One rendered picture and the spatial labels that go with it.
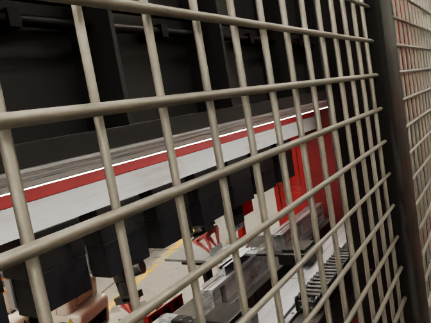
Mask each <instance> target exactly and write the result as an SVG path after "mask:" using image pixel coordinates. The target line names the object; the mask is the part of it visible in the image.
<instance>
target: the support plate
mask: <svg viewBox="0 0 431 323"><path fill-rule="evenodd" d="M225 245H226V246H225ZM229 245H230V244H222V247H228V246H229ZM192 248H193V253H194V259H195V263H204V262H206V261H207V260H209V259H211V258H212V257H213V256H210V253H208V252H207V251H206V250H204V249H203V248H201V247H200V246H198V245H196V244H194V243H192ZM209 256H210V257H209ZM228 258H229V257H227V258H226V259H225V260H223V261H222V262H221V263H219V264H222V263H223V262H224V261H226V260H227V259H228ZM164 260H165V261H175V262H187V261H186V257H185V250H184V248H182V249H180V250H179V251H177V252H175V253H174V254H172V255H170V256H168V257H167V258H165V259H164ZM203 260H204V261H203Z"/></svg>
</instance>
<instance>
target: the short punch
mask: <svg viewBox="0 0 431 323"><path fill-rule="evenodd" d="M232 213H233V220H234V224H235V232H236V231H238V230H239V229H240V228H242V227H243V222H244V213H243V209H242V205H241V206H239V207H238V208H232Z"/></svg>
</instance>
